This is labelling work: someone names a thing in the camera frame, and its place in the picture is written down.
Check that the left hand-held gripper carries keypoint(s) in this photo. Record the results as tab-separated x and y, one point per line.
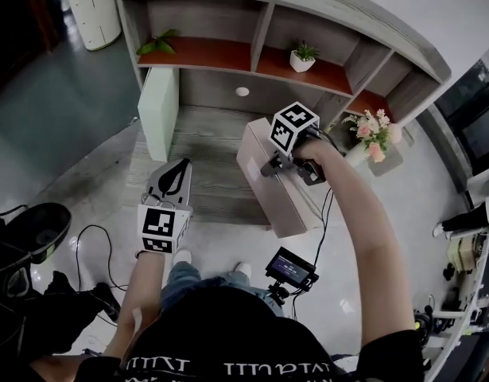
158	227

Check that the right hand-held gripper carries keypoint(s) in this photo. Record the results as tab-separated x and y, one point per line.
293	123

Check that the pink box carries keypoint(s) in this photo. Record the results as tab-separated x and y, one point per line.
284	205

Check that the light green box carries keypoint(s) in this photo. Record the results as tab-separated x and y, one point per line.
156	118

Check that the person's right forearm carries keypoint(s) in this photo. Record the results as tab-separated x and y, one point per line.
371	245

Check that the person's left forearm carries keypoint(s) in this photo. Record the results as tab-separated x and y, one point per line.
140	293

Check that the person's right hand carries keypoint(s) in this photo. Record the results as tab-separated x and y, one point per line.
315	151

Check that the grey wooden desk with shelves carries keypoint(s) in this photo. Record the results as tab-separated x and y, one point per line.
212	141

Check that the person's left white shoe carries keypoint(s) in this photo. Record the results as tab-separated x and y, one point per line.
183	256

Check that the person's white shoe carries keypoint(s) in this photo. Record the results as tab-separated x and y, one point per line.
183	256
242	269

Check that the person's blue jeans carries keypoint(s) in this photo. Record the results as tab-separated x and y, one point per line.
188	281

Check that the white vase with pink flowers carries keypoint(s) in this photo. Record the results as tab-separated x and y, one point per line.
373	137

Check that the small black monitor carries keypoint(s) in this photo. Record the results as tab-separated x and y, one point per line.
289	270

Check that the person's right white shoe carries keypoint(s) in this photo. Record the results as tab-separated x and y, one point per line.
242	269

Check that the small white potted plant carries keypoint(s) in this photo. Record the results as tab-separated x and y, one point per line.
301	62

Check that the green leafy plant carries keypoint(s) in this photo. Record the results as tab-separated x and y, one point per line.
156	46

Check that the black bag with green stripe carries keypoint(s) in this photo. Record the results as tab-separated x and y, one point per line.
37	229

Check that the person's black shirt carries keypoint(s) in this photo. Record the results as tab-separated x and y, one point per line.
236	340

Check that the white round drawer cabinet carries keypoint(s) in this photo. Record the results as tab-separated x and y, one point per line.
95	14

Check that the black glass door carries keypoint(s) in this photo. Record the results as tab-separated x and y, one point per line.
474	118

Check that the beige plastic housing block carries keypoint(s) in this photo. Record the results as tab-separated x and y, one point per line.
462	253

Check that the black and yellow bag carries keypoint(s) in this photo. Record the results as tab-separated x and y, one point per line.
423	326

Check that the white work desk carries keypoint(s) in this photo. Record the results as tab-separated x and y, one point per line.
478	293

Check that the black monitor mount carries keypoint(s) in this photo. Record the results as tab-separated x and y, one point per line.
279	295

